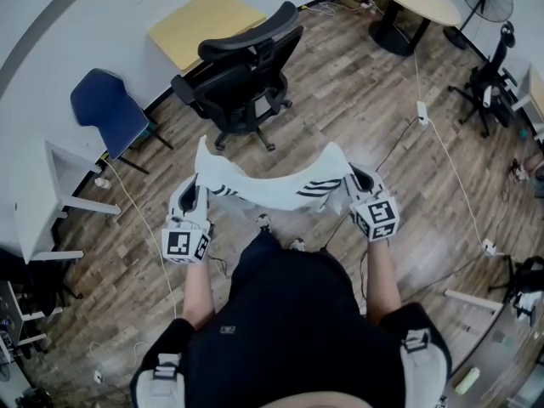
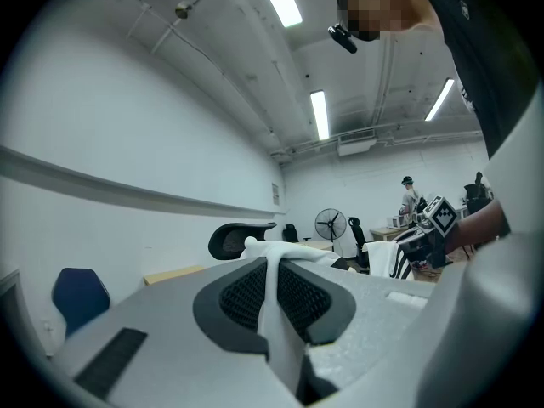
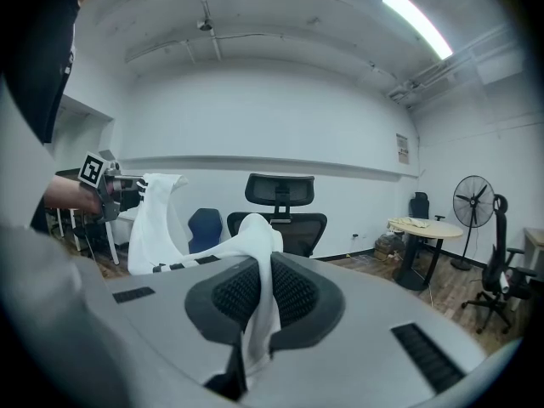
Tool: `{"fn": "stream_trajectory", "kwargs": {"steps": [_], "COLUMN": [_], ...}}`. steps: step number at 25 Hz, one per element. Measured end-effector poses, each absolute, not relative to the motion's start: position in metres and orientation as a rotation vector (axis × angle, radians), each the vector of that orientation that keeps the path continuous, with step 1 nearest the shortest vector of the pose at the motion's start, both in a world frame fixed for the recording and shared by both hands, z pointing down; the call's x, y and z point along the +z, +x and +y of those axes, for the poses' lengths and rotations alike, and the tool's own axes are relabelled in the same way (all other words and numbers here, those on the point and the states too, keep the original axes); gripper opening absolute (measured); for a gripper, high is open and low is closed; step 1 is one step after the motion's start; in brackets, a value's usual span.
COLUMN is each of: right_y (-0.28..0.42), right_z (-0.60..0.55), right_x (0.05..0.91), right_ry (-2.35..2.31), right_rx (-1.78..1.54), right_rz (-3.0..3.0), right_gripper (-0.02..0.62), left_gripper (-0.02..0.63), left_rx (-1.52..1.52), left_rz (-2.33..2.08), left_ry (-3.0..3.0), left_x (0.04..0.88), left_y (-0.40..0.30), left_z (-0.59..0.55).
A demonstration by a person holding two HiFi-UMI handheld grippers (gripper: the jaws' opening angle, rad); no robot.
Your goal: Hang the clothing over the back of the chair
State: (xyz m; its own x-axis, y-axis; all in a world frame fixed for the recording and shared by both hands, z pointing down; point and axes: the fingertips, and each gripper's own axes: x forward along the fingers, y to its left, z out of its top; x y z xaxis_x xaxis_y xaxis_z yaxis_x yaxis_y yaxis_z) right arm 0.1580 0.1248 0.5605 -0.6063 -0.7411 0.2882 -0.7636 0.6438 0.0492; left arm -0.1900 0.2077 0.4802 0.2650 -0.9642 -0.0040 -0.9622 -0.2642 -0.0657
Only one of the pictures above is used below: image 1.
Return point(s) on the round beige table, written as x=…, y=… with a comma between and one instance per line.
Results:
x=429, y=2

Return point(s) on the yellow wooden desk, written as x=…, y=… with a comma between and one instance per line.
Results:
x=204, y=24

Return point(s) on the person's right shoe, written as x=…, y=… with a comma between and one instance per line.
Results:
x=298, y=244

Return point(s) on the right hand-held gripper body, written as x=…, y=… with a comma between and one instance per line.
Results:
x=378, y=217

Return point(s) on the white plug adapter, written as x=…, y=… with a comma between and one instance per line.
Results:
x=98, y=376
x=489, y=247

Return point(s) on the small white bottle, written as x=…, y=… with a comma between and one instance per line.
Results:
x=103, y=183

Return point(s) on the white garment with black stripes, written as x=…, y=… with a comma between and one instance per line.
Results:
x=272, y=189

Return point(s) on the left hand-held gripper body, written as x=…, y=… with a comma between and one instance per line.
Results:
x=185, y=245

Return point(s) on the person's face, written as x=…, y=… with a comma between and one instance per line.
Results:
x=314, y=401

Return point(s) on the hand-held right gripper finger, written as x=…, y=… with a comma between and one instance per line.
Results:
x=376, y=183
x=353, y=191

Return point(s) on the blue fabric chair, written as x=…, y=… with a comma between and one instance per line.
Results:
x=106, y=109

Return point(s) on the person's left forearm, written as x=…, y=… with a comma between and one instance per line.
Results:
x=197, y=296

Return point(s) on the person's right forearm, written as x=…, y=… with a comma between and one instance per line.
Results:
x=382, y=283

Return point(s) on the grey desk with white legs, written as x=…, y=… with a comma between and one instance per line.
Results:
x=501, y=347

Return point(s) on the pale yellow foam piece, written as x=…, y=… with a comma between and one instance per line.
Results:
x=467, y=381

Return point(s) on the black mesh swivel chair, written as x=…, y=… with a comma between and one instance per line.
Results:
x=489, y=79

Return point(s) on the person's left shoe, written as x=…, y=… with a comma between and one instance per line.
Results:
x=264, y=221

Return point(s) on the black office chair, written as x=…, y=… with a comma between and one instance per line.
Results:
x=238, y=83

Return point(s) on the white power strip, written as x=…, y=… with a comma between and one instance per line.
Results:
x=422, y=112

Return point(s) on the teal box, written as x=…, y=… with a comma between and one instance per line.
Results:
x=146, y=131

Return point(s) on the person's black-clothed torso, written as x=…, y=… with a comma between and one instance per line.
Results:
x=289, y=325

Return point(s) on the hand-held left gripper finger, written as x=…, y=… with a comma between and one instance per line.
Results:
x=202, y=206
x=175, y=202

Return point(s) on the person's shoe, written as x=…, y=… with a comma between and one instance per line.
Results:
x=264, y=221
x=298, y=244

